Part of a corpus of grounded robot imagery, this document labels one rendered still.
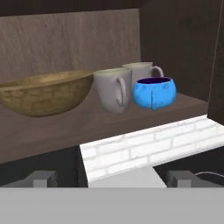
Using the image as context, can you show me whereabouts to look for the dark wood cabinet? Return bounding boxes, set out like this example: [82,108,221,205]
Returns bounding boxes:
[0,0,224,165]

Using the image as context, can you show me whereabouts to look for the white mug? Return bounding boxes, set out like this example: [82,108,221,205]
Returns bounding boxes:
[121,61,165,88]
[93,67,133,115]

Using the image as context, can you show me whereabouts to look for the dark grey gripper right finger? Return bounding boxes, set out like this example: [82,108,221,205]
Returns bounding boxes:
[165,170,223,189]

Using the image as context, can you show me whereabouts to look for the wooden bowl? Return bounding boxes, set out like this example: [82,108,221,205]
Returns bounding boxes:
[0,70,95,118]

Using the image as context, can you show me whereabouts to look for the dark wood cabinet door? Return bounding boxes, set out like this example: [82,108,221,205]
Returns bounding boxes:
[206,0,224,127]

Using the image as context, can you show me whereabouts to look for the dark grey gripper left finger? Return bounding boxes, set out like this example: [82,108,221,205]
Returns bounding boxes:
[1,170,58,189]

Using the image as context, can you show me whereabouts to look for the blue cup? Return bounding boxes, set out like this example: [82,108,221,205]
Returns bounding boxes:
[132,76,178,111]

